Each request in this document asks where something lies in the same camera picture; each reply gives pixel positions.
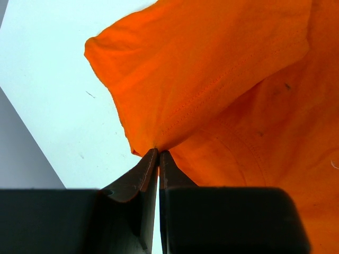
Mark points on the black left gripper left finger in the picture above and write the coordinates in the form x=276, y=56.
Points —
x=116, y=219

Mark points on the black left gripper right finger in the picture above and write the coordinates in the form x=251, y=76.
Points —
x=197, y=219

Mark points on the orange t shirt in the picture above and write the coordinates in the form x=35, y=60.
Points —
x=242, y=93

